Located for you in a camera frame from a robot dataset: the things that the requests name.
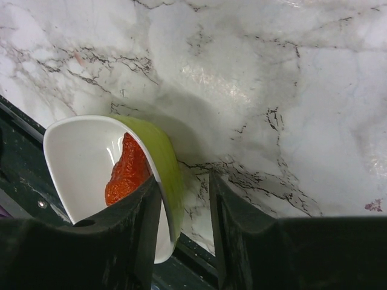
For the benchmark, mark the fried chicken drumstick toy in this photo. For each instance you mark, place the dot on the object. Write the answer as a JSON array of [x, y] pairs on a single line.
[[129, 173]]

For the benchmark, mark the small white square dish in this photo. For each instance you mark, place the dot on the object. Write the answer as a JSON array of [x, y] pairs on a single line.
[[80, 153]]

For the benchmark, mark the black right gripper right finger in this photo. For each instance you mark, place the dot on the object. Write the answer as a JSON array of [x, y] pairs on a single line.
[[256, 251]]

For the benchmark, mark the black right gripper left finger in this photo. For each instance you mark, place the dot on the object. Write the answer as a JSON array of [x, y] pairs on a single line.
[[112, 249]]

